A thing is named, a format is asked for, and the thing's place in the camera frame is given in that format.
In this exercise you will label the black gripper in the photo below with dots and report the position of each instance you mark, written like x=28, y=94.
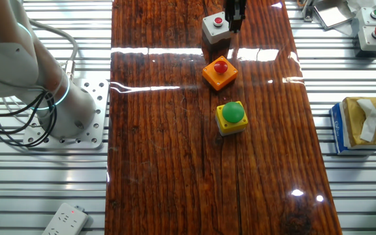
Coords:
x=235, y=5

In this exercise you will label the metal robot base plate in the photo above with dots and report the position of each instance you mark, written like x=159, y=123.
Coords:
x=96, y=98

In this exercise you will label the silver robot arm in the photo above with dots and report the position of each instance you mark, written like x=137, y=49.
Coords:
x=28, y=65

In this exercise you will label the white power strip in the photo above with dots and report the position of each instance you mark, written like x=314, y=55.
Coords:
x=65, y=220

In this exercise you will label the grey box large red button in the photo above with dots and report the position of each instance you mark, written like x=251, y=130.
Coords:
x=372, y=40

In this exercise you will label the grey box small red button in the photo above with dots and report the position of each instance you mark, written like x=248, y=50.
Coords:
x=215, y=29

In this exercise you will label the orange box red button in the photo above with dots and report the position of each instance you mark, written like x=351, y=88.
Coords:
x=220, y=73

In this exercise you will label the dark wooden board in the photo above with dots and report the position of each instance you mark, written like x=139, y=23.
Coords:
x=175, y=147

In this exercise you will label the metal bracket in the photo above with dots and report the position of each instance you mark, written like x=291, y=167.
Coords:
x=330, y=16

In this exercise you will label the gold and blue tissue box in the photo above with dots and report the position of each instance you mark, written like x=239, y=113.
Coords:
x=364, y=130

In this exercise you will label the yellow box green button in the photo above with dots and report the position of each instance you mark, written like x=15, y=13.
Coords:
x=232, y=114

